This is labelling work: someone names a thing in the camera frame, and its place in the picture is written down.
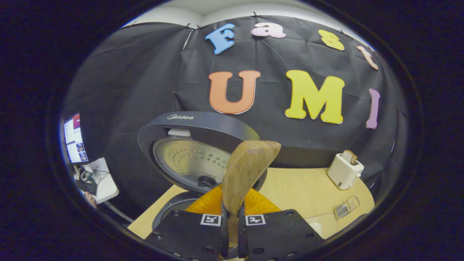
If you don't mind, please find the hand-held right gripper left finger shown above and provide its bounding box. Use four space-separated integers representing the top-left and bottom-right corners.
145 184 229 261

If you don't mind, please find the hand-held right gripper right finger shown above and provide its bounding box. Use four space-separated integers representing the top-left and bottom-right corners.
237 188 325 261

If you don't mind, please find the wooden spoon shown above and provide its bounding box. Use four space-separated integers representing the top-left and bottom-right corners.
221 140 282 254

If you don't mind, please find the silver black rice cooker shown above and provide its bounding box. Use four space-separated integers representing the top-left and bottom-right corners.
137 111 269 231

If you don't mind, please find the wire chopstick holder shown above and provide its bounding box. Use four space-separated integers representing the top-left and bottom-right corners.
333 195 360 220

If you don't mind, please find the clear plastic container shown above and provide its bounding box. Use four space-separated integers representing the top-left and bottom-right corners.
304 212 339 240

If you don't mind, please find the white toaster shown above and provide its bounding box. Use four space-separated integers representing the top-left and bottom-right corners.
327 153 364 190

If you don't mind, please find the white side desk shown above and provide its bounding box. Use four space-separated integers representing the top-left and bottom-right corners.
74 157 120 204

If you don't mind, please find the black keyboard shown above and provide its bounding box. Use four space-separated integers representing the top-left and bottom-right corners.
77 180 98 195

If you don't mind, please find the black backdrop cloth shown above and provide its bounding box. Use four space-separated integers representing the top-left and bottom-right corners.
60 14 408 218

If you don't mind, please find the computer monitor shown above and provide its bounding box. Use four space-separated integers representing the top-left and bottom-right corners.
63 113 90 165

